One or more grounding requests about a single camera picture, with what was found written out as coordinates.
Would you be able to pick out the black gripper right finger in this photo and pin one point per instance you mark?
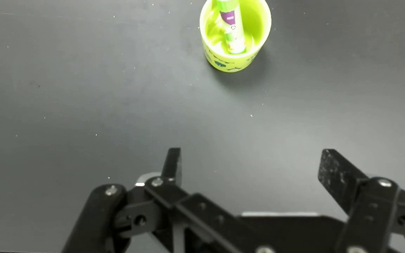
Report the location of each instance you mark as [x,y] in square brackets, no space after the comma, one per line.
[376,211]

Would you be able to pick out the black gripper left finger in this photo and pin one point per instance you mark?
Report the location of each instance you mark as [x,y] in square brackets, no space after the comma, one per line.
[118,219]

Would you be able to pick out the yellow-green mug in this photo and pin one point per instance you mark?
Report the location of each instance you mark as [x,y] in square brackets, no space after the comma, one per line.
[256,33]

